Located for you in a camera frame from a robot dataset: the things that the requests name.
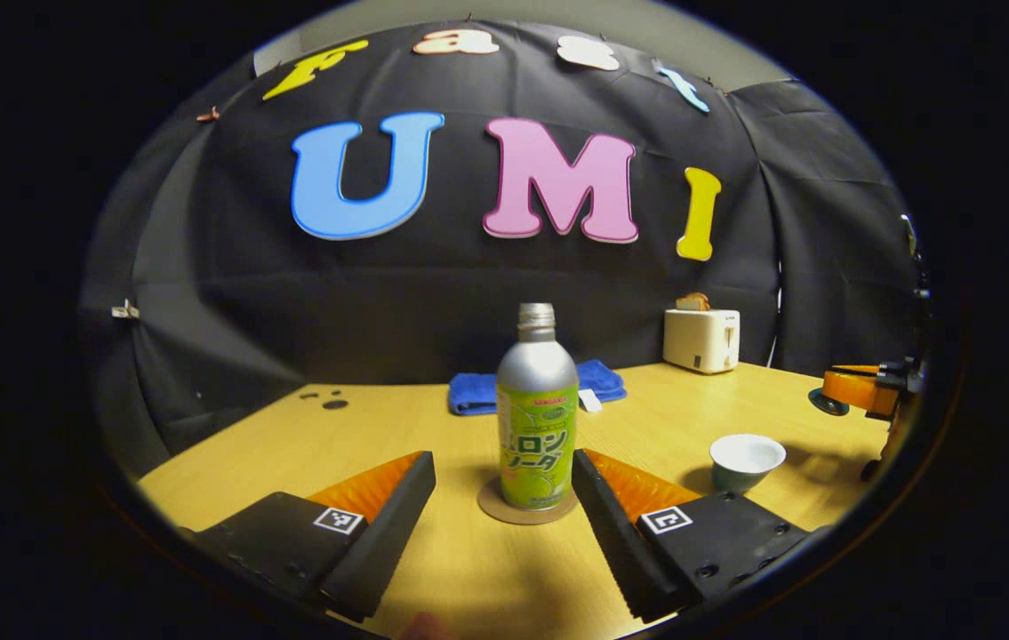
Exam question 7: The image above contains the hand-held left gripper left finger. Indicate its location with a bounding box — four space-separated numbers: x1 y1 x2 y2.
177 451 436 623

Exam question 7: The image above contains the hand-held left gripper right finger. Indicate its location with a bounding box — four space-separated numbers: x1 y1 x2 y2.
572 448 812 623

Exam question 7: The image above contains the round brown coaster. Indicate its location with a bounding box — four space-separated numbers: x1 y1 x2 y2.
477 477 579 525

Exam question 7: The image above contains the silver green label water bottle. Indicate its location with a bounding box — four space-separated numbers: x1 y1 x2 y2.
496 303 580 512

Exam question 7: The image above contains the blue folded towel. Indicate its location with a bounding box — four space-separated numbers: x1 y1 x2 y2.
448 359 627 417

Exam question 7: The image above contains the white toaster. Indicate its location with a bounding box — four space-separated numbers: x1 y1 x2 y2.
662 308 741 374

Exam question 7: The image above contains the black backdrop cloth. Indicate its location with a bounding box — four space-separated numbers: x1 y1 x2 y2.
82 20 923 454

